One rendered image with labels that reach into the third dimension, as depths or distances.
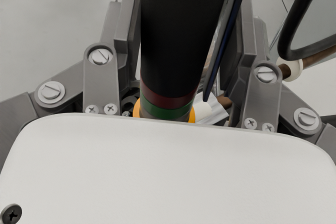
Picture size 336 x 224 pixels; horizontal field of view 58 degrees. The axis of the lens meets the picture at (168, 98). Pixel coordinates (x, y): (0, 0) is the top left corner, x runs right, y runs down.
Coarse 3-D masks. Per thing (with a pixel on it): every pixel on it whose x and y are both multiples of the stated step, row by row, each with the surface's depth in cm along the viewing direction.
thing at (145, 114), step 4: (140, 100) 18; (140, 104) 19; (140, 108) 19; (144, 108) 18; (144, 112) 18; (188, 112) 19; (144, 116) 19; (148, 116) 18; (152, 116) 18; (184, 116) 18; (172, 120) 18; (176, 120) 18; (180, 120) 19; (184, 120) 19
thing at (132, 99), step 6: (132, 84) 44; (138, 84) 43; (126, 90) 45; (132, 90) 45; (138, 90) 44; (126, 96) 46; (132, 96) 43; (138, 96) 43; (126, 102) 44; (132, 102) 43; (126, 108) 45; (132, 108) 43
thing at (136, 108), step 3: (138, 99) 21; (138, 102) 21; (135, 105) 21; (138, 105) 21; (135, 108) 21; (138, 108) 21; (192, 108) 21; (135, 111) 21; (138, 111) 20; (192, 111) 21; (135, 114) 20; (138, 114) 20; (192, 114) 21; (189, 117) 21; (192, 117) 21; (189, 120) 20; (192, 120) 21
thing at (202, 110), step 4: (196, 104) 24; (200, 104) 24; (204, 104) 24; (208, 104) 25; (196, 108) 24; (200, 108) 24; (204, 108) 24; (208, 108) 24; (196, 112) 24; (200, 112) 24; (204, 112) 24; (208, 112) 24; (196, 116) 24; (200, 116) 24; (204, 116) 24; (196, 120) 24
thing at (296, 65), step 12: (300, 0) 18; (288, 12) 20; (300, 12) 19; (288, 24) 20; (288, 36) 21; (288, 48) 22; (300, 48) 26; (312, 48) 27; (324, 48) 28; (288, 60) 25; (300, 60) 26; (300, 72) 27
